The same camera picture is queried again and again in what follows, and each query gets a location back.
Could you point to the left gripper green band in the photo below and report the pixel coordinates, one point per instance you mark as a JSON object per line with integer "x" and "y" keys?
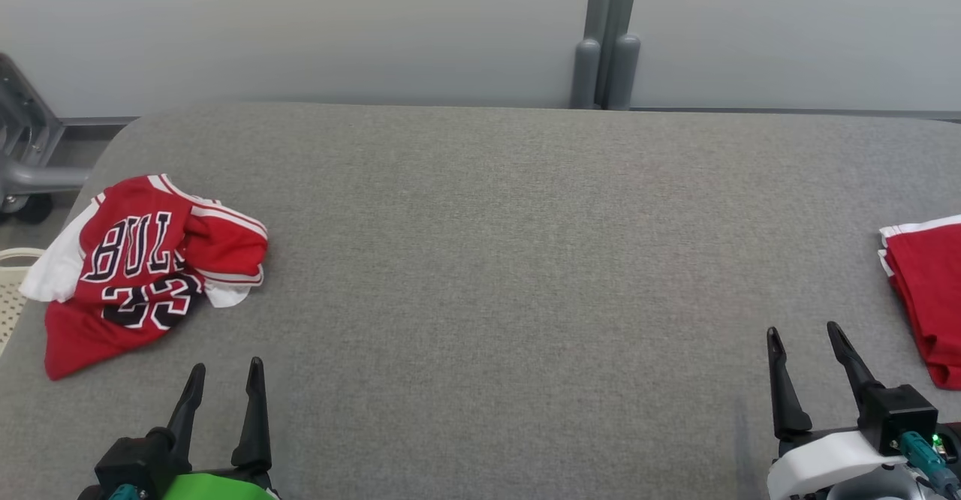
{"x": 218, "y": 489}

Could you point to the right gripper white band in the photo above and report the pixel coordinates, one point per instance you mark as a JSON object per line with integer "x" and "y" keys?
{"x": 818, "y": 459}

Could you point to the red and white basketball jersey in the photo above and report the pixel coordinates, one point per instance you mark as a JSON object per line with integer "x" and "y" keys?
{"x": 135, "y": 260}

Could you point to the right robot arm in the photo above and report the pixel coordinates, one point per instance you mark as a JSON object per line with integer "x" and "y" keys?
{"x": 871, "y": 489}

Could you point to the folded plain red garment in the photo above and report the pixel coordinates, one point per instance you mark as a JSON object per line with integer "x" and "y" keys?
{"x": 931, "y": 290}

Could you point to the beige plastic laundry basket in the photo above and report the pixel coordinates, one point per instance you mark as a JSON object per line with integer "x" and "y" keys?
{"x": 9, "y": 297}

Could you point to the black caster wheel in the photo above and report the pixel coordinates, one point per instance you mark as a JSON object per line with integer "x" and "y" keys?
{"x": 34, "y": 207}

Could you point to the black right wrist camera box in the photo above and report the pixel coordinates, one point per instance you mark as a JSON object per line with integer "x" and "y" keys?
{"x": 897, "y": 417}

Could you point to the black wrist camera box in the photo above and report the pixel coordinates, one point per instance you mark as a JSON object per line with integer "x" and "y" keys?
{"x": 897, "y": 417}
{"x": 131, "y": 462}

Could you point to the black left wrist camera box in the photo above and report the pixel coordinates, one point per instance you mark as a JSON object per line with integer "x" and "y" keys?
{"x": 131, "y": 462}

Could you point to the grey metal trolley frame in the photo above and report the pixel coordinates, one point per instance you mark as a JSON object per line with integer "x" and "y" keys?
{"x": 30, "y": 177}

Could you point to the grey metal partition post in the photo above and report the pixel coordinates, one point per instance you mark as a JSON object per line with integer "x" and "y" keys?
{"x": 612, "y": 4}

